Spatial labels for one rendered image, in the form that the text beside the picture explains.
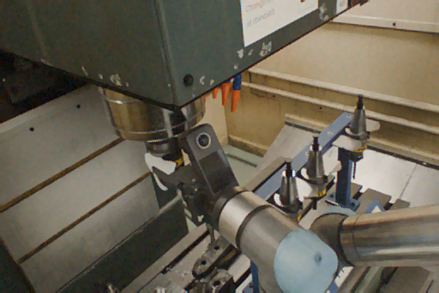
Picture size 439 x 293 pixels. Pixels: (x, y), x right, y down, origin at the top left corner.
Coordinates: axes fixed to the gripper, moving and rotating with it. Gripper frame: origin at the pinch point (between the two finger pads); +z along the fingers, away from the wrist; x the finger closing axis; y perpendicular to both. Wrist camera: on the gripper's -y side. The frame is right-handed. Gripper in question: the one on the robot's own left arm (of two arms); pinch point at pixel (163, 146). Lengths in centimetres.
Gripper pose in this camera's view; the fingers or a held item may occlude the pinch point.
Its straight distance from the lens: 70.4
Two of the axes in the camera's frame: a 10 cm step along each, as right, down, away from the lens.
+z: -5.9, -3.9, 7.0
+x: 8.0, -4.2, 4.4
